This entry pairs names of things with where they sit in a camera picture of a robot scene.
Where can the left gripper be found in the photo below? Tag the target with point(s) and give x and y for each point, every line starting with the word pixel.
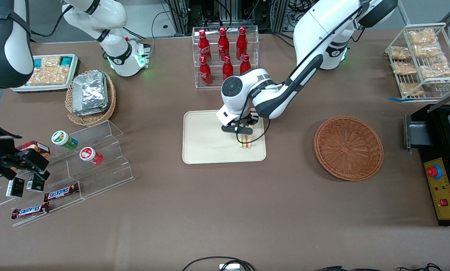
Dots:
pixel 253 121

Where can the triangular sandwich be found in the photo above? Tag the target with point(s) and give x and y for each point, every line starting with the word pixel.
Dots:
pixel 247 146

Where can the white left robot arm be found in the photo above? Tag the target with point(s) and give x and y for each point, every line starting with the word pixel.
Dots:
pixel 315 26

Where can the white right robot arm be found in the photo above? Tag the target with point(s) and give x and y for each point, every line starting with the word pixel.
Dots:
pixel 6 41

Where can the cream rectangular tray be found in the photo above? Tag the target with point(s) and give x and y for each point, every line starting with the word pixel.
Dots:
pixel 206 143

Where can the round brown wicker basket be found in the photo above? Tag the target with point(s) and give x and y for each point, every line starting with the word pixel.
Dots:
pixel 348 148

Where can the oval light wicker basket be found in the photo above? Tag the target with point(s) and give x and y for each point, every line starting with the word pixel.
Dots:
pixel 89 119

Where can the white snack tray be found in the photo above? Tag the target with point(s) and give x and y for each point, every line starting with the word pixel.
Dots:
pixel 46 89

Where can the red cola bottle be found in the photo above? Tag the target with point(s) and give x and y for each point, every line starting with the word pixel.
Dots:
pixel 228 67
pixel 245 64
pixel 223 44
pixel 203 47
pixel 241 43
pixel 205 72

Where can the clear acrylic bottle rack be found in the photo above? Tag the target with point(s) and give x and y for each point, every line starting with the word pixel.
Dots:
pixel 195 56

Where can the clear acrylic stepped display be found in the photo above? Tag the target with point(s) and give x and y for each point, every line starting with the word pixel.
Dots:
pixel 104 177

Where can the blue tape strip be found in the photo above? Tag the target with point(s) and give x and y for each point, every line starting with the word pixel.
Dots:
pixel 395 99

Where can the red snack can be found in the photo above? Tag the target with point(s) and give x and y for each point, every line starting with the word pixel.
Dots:
pixel 90 155

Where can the silver foil pack stack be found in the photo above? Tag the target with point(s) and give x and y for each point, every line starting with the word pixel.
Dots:
pixel 90 92

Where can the grey metal block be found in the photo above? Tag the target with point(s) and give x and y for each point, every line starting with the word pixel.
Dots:
pixel 417 135

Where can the clear bag of biscuits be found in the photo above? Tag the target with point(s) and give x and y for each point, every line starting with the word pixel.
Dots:
pixel 422 36
pixel 400 53
pixel 411 89
pixel 435 69
pixel 428 50
pixel 404 68

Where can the green snack can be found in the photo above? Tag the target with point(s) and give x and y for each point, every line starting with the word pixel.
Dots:
pixel 63 139

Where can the black control box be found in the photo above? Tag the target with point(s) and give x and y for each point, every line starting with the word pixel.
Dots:
pixel 435 150

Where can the red emergency stop button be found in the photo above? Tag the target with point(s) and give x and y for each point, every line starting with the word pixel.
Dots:
pixel 433 171

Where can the Snickers chocolate bar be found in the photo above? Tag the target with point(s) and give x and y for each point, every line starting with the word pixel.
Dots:
pixel 29 211
pixel 61 192

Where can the yellow control panel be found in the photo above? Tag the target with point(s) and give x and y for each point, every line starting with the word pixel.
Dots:
pixel 441 188

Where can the teal wrapped cracker packs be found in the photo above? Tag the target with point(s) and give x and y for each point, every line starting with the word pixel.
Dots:
pixel 49 73

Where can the red brown chocolate box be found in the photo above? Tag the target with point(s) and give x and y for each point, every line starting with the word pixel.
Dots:
pixel 38 146

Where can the small black box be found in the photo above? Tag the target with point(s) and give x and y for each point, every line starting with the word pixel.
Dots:
pixel 35 183
pixel 15 187

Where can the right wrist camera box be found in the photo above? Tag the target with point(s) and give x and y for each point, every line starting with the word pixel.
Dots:
pixel 29 160

